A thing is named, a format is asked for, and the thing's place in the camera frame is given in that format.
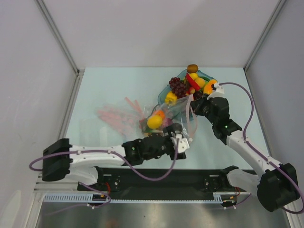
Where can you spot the orange fruit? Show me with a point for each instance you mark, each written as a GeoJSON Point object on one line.
{"type": "Point", "coordinates": [161, 114]}

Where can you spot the red chili pepper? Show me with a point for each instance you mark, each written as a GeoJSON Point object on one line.
{"type": "Point", "coordinates": [192, 82]}

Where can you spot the clear zip bag pink zipper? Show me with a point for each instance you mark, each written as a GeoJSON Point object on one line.
{"type": "Point", "coordinates": [180, 113]}

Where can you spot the aluminium frame post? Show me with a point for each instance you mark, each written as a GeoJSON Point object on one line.
{"type": "Point", "coordinates": [266, 31]}
{"type": "Point", "coordinates": [56, 33]}

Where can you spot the dark red grape bunch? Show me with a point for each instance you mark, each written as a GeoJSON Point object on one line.
{"type": "Point", "coordinates": [178, 87]}

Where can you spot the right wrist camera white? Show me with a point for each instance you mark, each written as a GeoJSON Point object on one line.
{"type": "Point", "coordinates": [216, 91]}

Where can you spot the yellow lemon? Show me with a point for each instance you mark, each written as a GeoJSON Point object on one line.
{"type": "Point", "coordinates": [200, 81]}
{"type": "Point", "coordinates": [154, 122]}

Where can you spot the brown kiwi fruit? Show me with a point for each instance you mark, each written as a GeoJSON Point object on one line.
{"type": "Point", "coordinates": [192, 68]}

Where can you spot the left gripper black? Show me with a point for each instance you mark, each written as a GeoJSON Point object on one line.
{"type": "Point", "coordinates": [168, 130]}

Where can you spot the left aluminium frame post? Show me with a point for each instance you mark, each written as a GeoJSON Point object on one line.
{"type": "Point", "coordinates": [56, 33]}

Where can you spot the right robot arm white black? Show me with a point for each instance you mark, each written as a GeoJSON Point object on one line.
{"type": "Point", "coordinates": [274, 184]}

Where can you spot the pink dotted zip bag stack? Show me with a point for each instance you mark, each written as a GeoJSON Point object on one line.
{"type": "Point", "coordinates": [112, 123]}

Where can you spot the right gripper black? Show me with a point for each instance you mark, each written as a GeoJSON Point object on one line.
{"type": "Point", "coordinates": [198, 106]}

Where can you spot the aluminium front rail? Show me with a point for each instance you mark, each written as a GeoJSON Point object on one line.
{"type": "Point", "coordinates": [64, 185]}

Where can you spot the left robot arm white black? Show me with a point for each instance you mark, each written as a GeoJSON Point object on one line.
{"type": "Point", "coordinates": [63, 160]}

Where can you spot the orange mango piece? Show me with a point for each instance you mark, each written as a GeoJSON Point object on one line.
{"type": "Point", "coordinates": [208, 88]}

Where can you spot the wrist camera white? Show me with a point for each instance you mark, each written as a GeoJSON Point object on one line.
{"type": "Point", "coordinates": [180, 143]}
{"type": "Point", "coordinates": [216, 91]}

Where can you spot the white slotted cable duct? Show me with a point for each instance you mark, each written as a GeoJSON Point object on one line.
{"type": "Point", "coordinates": [90, 198]}

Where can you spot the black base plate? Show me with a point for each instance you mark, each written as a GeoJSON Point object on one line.
{"type": "Point", "coordinates": [178, 184]}

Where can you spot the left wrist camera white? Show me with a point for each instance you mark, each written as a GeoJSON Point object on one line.
{"type": "Point", "coordinates": [180, 143]}

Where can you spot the right aluminium frame post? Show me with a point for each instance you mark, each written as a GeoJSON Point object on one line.
{"type": "Point", "coordinates": [266, 31]}

